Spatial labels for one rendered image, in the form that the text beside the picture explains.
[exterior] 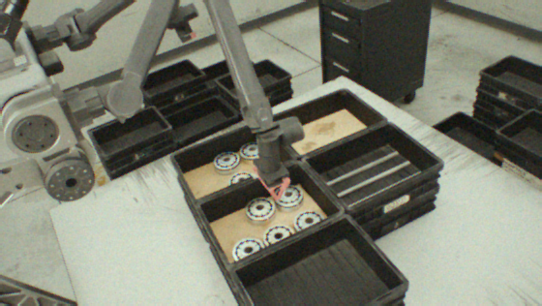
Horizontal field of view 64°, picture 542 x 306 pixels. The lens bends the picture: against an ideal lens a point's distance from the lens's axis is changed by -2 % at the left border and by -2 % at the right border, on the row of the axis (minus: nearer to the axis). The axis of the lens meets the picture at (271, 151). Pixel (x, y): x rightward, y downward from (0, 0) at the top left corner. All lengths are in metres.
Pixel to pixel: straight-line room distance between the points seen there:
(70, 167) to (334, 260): 0.83
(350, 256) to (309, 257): 0.13
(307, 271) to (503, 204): 0.81
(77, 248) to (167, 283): 0.43
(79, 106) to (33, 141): 0.12
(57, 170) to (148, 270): 0.51
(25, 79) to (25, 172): 0.46
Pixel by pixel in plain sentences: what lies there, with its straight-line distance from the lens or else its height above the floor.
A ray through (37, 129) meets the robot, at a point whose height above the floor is 1.46.
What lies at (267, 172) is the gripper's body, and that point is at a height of 1.16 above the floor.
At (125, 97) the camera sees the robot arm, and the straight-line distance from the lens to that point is 1.04.
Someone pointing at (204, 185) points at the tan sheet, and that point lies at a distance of 1.69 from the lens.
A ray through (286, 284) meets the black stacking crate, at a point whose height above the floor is 0.83.
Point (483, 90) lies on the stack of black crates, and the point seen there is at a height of 0.49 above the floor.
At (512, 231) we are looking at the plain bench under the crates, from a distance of 1.73.
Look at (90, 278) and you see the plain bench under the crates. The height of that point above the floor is 0.70.
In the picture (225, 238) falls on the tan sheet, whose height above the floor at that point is 0.83.
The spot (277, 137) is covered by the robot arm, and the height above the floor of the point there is 1.26.
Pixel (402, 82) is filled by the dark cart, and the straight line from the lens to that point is 3.28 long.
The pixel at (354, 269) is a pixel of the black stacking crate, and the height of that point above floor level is 0.83.
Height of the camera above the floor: 1.95
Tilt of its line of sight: 39 degrees down
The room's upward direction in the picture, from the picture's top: 8 degrees counter-clockwise
